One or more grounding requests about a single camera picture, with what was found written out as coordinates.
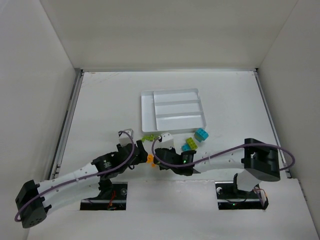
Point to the small green lego pieces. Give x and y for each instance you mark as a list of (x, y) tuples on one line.
[(150, 138)]

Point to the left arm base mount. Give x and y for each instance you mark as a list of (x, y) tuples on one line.
[(113, 200)]

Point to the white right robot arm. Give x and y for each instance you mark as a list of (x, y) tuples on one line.
[(256, 161)]

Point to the green duplo brick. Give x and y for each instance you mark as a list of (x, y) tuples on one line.
[(191, 143)]

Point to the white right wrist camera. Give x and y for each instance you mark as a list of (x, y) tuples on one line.
[(166, 141)]

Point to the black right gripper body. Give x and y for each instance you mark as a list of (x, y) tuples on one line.
[(160, 155)]

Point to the orange lego pieces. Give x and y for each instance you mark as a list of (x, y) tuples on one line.
[(150, 160)]

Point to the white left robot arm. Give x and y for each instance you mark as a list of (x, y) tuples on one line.
[(35, 201)]

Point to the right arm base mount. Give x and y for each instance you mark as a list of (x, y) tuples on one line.
[(230, 198)]

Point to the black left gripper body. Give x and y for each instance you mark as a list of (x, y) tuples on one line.
[(137, 152)]

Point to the white divided tray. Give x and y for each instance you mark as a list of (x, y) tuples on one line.
[(172, 110)]

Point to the teal duplo brick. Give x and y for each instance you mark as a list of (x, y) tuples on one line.
[(185, 148)]

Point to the teal and green duplo stack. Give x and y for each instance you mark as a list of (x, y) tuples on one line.
[(201, 135)]

